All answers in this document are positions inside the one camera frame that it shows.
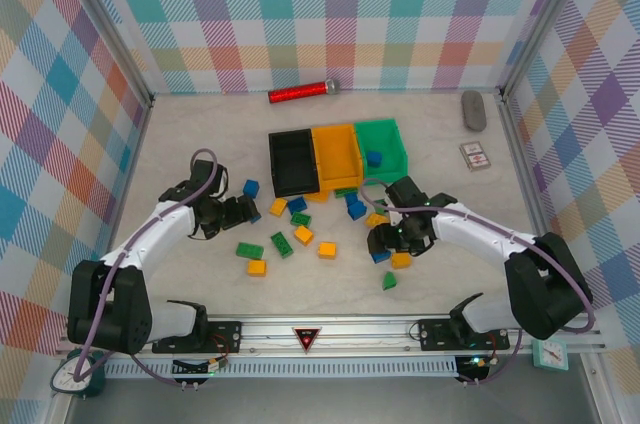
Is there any black plastic bin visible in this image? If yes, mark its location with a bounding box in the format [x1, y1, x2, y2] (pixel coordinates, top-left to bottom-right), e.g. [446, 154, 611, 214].
[268, 127, 322, 199]

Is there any white slotted cable duct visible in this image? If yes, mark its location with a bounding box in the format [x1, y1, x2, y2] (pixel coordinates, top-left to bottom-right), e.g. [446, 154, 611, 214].
[102, 356, 459, 379]

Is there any playing card box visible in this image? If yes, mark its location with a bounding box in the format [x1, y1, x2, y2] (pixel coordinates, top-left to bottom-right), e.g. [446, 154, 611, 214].
[459, 141, 491, 173]

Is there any yellow plastic bin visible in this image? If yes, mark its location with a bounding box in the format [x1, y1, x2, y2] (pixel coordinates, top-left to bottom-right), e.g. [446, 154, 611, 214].
[312, 122, 366, 203]

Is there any red triangle emblem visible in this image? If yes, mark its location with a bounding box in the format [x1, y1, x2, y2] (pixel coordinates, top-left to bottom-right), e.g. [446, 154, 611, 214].
[292, 326, 323, 355]

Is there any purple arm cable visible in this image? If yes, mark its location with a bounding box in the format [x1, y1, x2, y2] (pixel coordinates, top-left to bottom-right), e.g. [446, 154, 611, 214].
[359, 182, 597, 388]
[73, 147, 221, 389]

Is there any green plastic bin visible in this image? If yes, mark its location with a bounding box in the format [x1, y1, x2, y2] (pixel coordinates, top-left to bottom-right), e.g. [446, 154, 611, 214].
[353, 117, 410, 183]

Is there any red glitter tube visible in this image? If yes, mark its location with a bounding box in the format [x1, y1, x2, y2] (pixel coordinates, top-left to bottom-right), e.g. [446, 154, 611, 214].
[268, 78, 340, 105]

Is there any grey oval case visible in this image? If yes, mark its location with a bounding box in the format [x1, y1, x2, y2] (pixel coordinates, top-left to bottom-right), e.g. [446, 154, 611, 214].
[459, 89, 489, 133]

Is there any aluminium floor rail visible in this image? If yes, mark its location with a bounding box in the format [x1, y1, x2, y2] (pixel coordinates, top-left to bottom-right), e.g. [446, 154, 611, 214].
[497, 93, 551, 240]
[94, 101, 154, 270]

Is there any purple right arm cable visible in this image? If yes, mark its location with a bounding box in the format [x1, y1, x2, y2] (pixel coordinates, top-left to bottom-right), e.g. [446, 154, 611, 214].
[359, 182, 597, 388]

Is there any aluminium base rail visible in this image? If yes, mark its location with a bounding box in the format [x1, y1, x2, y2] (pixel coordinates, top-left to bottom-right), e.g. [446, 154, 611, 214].
[59, 316, 604, 358]

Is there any dark teal alarm clock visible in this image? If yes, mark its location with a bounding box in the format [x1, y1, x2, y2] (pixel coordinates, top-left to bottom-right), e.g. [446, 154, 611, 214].
[49, 347, 106, 399]

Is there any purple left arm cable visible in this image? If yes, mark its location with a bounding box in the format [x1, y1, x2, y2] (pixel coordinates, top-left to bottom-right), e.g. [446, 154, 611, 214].
[73, 147, 221, 389]

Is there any aluminium frame post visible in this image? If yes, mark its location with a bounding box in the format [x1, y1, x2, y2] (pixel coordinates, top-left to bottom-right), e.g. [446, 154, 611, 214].
[497, 0, 609, 103]
[47, 0, 156, 110]

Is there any small black controller board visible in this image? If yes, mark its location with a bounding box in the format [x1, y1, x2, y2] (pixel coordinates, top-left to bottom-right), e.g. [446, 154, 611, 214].
[455, 354, 499, 375]
[172, 356, 231, 378]

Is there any mint square clock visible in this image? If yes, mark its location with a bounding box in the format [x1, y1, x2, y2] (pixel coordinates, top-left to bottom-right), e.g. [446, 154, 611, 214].
[530, 337, 570, 372]

